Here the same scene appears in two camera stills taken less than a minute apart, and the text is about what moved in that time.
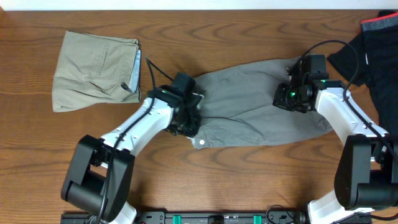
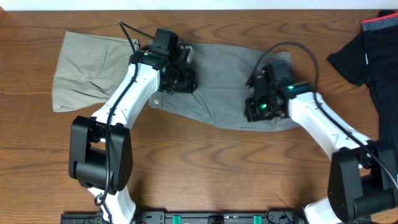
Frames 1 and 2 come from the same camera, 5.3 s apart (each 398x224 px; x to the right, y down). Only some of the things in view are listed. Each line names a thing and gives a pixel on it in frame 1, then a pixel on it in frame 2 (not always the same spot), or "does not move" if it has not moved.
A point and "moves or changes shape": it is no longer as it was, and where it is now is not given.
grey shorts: x=237 y=109 moves or changes shape
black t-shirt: x=377 y=45 does not move
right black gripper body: x=290 y=99 -> x=262 y=109
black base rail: x=207 y=217 does not move
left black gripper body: x=188 y=126 -> x=180 y=81
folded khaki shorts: x=92 y=70 does not move
